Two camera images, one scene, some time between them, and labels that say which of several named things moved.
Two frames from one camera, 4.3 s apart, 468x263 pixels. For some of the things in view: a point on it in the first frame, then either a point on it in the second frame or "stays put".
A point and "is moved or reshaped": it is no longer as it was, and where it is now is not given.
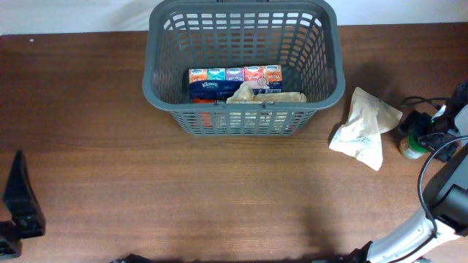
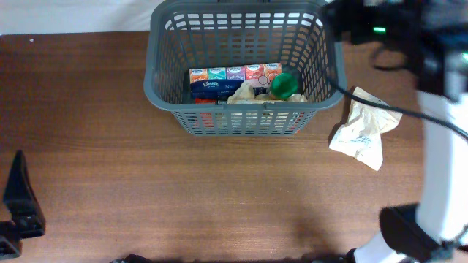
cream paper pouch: x=361 y=136 stays put
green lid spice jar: x=410 y=148 to x=283 y=85
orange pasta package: x=206 y=119 is moved or reshaped
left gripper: x=23 y=222 stays put
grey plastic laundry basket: x=302 y=37 stays put
